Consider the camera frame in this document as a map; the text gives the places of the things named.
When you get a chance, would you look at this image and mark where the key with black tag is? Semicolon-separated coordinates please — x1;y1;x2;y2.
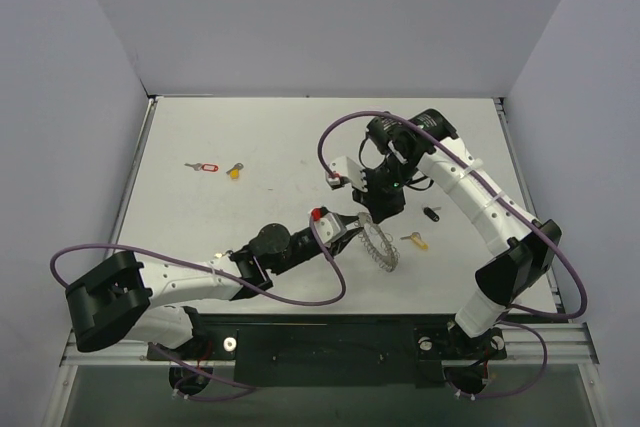
423;206;441;222

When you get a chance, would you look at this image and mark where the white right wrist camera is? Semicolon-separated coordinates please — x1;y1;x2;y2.
325;156;368;193

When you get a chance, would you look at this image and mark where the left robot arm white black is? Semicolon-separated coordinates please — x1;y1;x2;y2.
65;208;363;359

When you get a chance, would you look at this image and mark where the key with red tag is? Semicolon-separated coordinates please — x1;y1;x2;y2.
185;163;219;173

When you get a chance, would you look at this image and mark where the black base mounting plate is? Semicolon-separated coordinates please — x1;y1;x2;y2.
148;314;507;396

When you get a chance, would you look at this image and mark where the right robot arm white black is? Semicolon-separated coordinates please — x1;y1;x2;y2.
327;109;562;356

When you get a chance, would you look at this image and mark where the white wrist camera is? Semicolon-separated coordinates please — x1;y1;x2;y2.
325;156;368;193
310;207;347;246

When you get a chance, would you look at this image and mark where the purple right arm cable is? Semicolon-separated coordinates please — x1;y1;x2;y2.
318;109;589;401

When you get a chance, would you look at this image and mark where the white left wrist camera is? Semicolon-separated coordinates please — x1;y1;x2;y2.
310;207;347;246

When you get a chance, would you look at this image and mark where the key with yellow round tag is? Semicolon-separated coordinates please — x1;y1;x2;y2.
226;162;244;180

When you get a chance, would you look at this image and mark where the metal disc with keyrings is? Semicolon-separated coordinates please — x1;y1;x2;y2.
357;212;399;273

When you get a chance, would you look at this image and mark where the key with long yellow tag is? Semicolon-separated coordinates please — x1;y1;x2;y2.
401;232;429;250

